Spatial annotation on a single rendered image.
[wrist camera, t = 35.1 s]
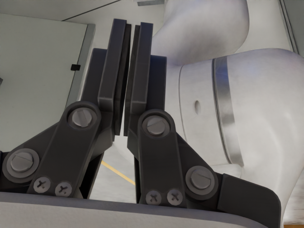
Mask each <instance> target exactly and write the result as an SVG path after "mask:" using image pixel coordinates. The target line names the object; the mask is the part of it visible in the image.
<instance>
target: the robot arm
mask: <svg viewBox="0 0 304 228"><path fill-rule="evenodd" d="M249 24H250V19H249V11H248V5H247V0H165V4H164V20H163V26H162V27H161V28H160V29H159V31H158V32H157V33H156V34H155V35H154V36H152V33H153V24H152V23H145V22H141V24H140V25H135V30H134V37H133V46H132V53H131V60H130V62H129V59H130V43H131V26H132V25H131V24H127V20H124V19H114V20H113V24H112V29H111V33H110V38H109V44H108V48H107V49H101V48H93V50H92V54H91V57H90V63H89V66H88V70H87V74H86V78H85V83H84V87H83V91H82V95H81V100H80V101H77V102H74V103H72V104H70V105H69V106H68V107H67V108H66V109H65V110H64V112H63V114H62V116H61V119H60V121H59V122H57V123H55V124H54V125H52V126H51V127H49V128H47V129H45V130H44V131H42V132H41V133H39V134H37V135H36V136H34V137H32V138H31V139H29V140H28V141H26V142H24V143H22V144H21V145H19V146H17V147H16V148H14V149H13V150H12V151H10V152H2V151H0V228H282V222H283V217H284V213H285V209H286V206H287V203H288V201H289V198H290V196H291V193H292V191H293V189H294V187H295V185H296V183H297V181H298V179H299V177H300V175H301V173H302V171H303V169H304V58H303V57H302V56H300V55H299V54H297V53H295V52H292V51H288V50H284V49H280V48H264V49H255V50H250V51H245V52H240V53H235V52H236V51H237V50H238V49H239V48H240V47H241V46H242V45H243V43H244V42H245V40H246V38H247V36H248V32H249ZM234 53H235V54H234ZM112 144H114V146H115V148H116V149H117V151H118V152H119V153H120V155H121V156H122V157H124V158H125V159H126V160H127V161H128V162H130V163H132V164H134V175H135V193H136V204H134V203H124V202H114V201H104V200H94V199H89V198H90V195H91V192H92V189H93V186H94V183H95V180H96V177H97V174H98V171H99V168H100V165H101V162H102V159H103V156H104V152H105V151H106V150H107V149H108V148H110V147H111V146H112ZM227 164H238V165H240V167H241V169H242V172H241V176H240V178H237V177H234V176H231V175H228V174H225V173H223V174H220V173H217V172H214V170H213V169H212V168H211V167H210V166H216V165H227Z"/></svg>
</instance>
